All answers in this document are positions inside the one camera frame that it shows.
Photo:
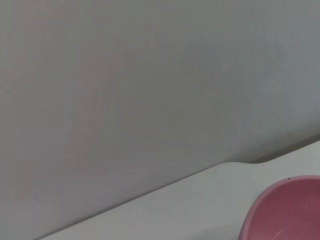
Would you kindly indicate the pink plastic bowl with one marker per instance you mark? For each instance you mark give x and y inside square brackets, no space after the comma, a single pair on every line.
[287,212]

